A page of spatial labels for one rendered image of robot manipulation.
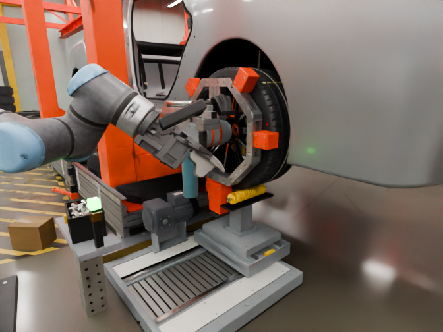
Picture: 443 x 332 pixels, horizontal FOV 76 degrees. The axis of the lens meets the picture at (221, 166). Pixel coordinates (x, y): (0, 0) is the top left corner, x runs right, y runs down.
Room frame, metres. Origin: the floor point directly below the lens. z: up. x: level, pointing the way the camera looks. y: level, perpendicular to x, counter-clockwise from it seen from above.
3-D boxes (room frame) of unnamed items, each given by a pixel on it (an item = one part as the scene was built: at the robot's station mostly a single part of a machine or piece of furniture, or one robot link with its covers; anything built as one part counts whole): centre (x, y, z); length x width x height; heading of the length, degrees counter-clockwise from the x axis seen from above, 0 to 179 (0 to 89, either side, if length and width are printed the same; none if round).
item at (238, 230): (1.60, -0.12, 0.32); 0.40 x 0.30 x 0.28; 40
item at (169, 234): (1.67, 0.28, 0.26); 0.42 x 0.18 x 0.35; 130
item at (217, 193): (1.52, -0.02, 0.48); 0.16 x 0.12 x 0.17; 130
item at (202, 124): (1.23, 0.06, 0.93); 0.09 x 0.05 x 0.05; 130
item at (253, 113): (1.49, 0.01, 0.85); 0.54 x 0.07 x 0.54; 40
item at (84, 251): (1.17, 0.62, 0.44); 0.43 x 0.17 x 0.03; 40
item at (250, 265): (1.60, -0.12, 0.13); 0.50 x 0.36 x 0.10; 40
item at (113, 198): (2.63, 1.40, 0.28); 2.47 x 0.09 x 0.22; 40
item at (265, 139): (1.26, -0.20, 0.85); 0.09 x 0.08 x 0.07; 40
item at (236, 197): (1.47, -0.14, 0.51); 0.29 x 0.06 x 0.06; 130
